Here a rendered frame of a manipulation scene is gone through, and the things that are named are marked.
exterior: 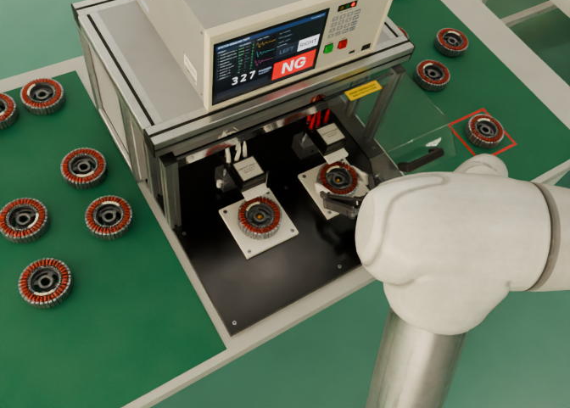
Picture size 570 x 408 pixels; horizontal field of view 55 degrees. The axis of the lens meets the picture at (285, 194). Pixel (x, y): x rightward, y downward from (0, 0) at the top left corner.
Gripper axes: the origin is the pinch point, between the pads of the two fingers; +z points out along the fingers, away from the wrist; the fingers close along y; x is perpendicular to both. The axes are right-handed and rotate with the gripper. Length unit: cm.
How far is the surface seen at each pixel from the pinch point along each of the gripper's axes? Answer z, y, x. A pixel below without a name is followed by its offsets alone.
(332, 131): 1.7, -0.7, -14.1
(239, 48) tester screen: -12, 26, -46
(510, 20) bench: 89, -175, 18
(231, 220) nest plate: 4.5, 30.3, 0.3
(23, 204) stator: 28, 73, -13
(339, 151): 0.0, -1.4, -8.5
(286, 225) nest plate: -2.2, 18.5, 4.2
